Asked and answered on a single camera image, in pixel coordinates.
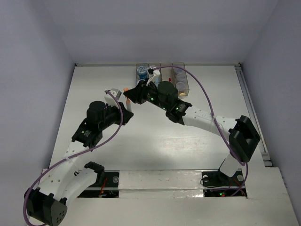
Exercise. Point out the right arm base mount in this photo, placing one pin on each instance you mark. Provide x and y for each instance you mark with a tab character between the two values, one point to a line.
216	184

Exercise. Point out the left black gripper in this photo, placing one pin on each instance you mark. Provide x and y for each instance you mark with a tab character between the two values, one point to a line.
117	110

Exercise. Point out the clear drawer bin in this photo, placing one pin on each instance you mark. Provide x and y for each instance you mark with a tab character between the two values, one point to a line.
182	93
167	73
152	89
141	79

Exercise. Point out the clear highlighter orange tip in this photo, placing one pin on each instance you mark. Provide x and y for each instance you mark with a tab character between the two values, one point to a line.
128	105

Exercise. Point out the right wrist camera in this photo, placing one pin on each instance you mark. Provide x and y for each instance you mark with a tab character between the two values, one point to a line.
154	74

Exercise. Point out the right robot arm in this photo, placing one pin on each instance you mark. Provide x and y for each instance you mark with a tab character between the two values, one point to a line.
240	134

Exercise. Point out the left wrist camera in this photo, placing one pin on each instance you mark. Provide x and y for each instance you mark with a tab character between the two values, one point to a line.
112	97

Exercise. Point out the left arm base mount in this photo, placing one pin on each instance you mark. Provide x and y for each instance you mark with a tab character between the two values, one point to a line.
106	186

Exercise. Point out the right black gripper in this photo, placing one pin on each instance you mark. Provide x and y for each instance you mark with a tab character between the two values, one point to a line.
137	94

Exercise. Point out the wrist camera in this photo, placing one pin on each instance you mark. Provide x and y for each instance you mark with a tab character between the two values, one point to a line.
112	97
154	74

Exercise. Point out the blue slime jar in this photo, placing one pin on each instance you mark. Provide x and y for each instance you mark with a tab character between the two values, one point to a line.
141	72
140	82

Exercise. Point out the clear jar of rubber bands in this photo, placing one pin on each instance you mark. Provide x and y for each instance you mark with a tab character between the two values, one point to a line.
178	70

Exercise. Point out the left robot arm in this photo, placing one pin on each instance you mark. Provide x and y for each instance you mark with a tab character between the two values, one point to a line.
47	200

